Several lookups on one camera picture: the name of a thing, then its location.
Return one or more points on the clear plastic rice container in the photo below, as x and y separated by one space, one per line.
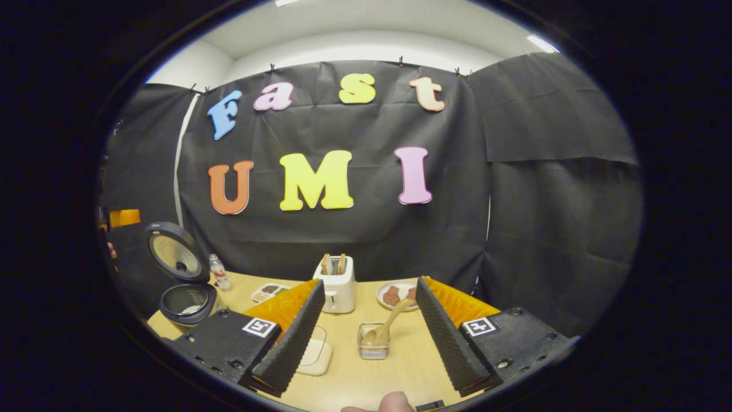
320 369

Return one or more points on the brown meat piece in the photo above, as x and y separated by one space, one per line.
392 296
412 293

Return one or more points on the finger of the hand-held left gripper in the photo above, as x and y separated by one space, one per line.
126 218

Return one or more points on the dark grey rice cooker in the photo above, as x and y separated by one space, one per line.
171 229

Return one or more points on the long ceiling light panel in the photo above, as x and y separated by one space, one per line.
286 2

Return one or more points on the white round plate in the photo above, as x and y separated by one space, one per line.
392 308

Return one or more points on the brown toast slice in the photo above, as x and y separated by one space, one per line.
326 264
341 263

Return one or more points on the black backdrop cloth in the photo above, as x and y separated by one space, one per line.
366 126

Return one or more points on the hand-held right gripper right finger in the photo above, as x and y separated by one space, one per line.
446 337

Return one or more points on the small clear plastic bottle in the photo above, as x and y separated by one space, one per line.
220 276

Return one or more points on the small white divided dish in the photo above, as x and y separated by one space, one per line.
269 293

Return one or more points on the white toaster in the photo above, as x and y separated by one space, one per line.
338 294

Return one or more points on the small ceiling light panel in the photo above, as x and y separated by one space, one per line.
543 43

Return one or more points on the wooden spoon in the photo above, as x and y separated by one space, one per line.
394 317

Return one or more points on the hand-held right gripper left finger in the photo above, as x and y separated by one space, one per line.
297 337

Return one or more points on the clear chopstick holder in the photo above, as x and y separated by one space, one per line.
373 352

